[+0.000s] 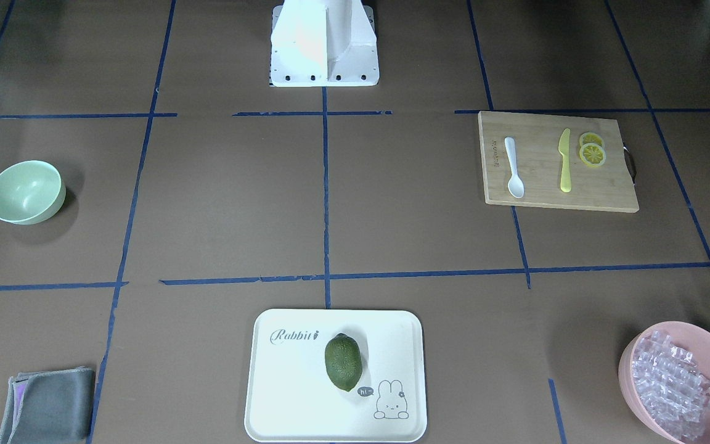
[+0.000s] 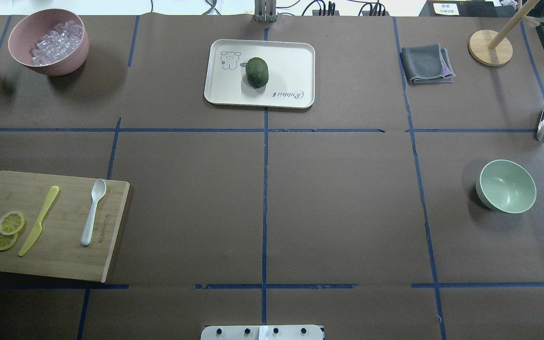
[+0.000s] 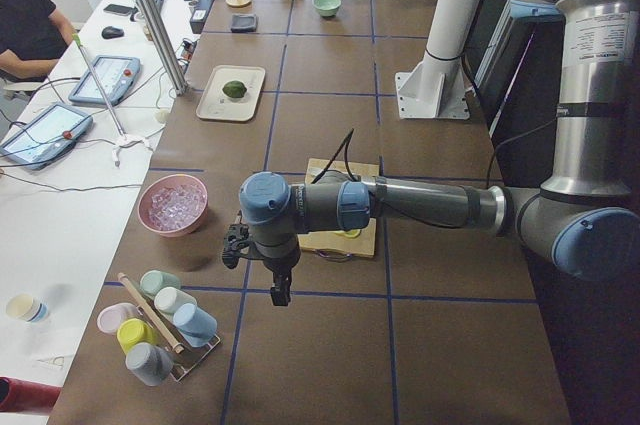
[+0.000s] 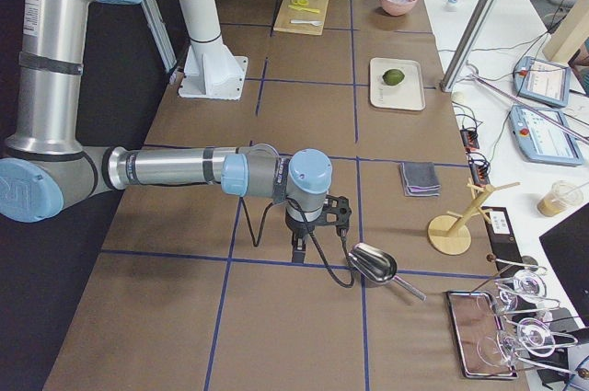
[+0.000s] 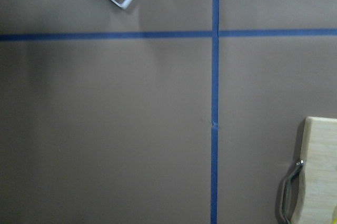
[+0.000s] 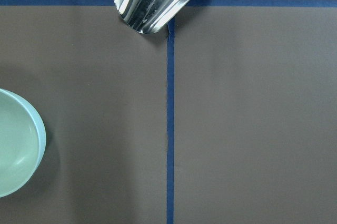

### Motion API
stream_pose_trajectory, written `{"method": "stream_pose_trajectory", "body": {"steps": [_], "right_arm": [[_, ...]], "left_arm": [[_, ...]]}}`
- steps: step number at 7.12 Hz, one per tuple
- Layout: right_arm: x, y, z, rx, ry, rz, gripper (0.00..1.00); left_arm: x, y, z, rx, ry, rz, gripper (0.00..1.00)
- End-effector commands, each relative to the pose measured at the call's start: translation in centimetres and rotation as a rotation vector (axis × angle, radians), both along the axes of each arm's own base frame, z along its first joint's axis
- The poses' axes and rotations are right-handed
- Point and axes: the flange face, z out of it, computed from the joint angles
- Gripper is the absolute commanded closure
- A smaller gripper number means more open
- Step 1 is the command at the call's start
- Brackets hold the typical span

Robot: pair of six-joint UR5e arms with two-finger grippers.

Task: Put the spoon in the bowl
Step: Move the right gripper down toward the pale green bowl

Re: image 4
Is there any teach pendant tablet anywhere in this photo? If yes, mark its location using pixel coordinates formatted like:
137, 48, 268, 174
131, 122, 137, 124
513, 56, 572, 108
509, 105, 584, 167

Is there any teach pendant tablet near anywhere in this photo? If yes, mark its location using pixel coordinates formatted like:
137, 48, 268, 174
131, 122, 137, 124
509, 105, 584, 167

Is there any wooden cutting board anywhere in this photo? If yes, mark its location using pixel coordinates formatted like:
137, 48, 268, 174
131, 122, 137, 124
273, 0, 329, 36

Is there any clear glass cup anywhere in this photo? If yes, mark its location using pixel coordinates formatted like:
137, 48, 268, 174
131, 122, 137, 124
495, 270, 547, 312
497, 318, 556, 366

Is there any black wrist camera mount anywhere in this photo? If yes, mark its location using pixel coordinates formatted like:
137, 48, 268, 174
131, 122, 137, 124
318, 194, 352, 234

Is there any iced coffee plastic cup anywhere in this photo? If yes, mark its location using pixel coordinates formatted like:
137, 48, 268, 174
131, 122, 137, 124
537, 180, 583, 217

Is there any green lime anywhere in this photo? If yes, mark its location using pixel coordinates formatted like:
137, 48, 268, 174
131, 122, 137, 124
382, 69, 406, 86

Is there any wooden mug tree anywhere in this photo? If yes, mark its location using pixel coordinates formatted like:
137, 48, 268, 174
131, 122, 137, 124
427, 178, 519, 256

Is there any teach pendant tablet far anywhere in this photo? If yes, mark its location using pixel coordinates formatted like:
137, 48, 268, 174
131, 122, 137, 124
513, 56, 572, 108

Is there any metal scoop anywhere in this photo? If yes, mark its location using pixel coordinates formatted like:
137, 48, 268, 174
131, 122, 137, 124
348, 242, 427, 302

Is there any beige serving tray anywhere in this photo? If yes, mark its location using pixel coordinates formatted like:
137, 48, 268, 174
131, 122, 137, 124
369, 58, 425, 111

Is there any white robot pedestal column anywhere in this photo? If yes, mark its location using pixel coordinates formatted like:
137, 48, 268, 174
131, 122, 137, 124
179, 0, 248, 100

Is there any yellow plastic knife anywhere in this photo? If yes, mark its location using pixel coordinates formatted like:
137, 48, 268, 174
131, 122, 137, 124
288, 4, 320, 14

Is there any metal rod with stand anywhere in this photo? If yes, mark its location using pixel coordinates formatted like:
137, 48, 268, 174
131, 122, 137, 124
468, 73, 588, 144

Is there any metal mirror tray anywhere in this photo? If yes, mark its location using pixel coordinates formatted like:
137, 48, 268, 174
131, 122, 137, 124
445, 291, 518, 381

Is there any aluminium frame post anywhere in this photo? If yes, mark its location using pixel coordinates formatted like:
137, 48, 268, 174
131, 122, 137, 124
440, 0, 497, 93

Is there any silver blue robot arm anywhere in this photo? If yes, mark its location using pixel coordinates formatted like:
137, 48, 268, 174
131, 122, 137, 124
1, 0, 335, 262

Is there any folded grey cloth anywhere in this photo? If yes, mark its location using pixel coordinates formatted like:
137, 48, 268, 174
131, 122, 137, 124
399, 161, 441, 197

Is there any black power strip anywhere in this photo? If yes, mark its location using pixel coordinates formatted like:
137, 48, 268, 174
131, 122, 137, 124
459, 128, 479, 152

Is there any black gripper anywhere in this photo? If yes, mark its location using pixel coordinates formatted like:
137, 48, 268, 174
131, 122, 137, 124
285, 203, 321, 264

